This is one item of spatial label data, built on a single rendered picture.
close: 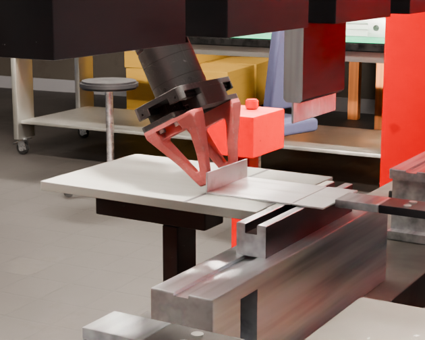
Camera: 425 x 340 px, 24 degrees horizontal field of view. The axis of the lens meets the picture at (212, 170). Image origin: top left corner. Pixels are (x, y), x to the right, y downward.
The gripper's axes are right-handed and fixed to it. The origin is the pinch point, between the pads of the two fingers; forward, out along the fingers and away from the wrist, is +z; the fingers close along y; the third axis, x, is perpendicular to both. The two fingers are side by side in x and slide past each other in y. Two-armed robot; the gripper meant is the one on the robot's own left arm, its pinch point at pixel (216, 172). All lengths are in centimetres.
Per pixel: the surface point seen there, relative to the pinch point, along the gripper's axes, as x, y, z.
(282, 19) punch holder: -20.9, -13.9, -8.4
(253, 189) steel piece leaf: -3.5, -0.2, 3.2
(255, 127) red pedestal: 83, 156, -16
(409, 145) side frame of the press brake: 14, 86, 6
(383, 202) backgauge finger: -15.9, 0.5, 9.3
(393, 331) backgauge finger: -31, -38, 14
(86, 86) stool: 259, 316, -87
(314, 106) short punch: -12.9, 1.2, -1.9
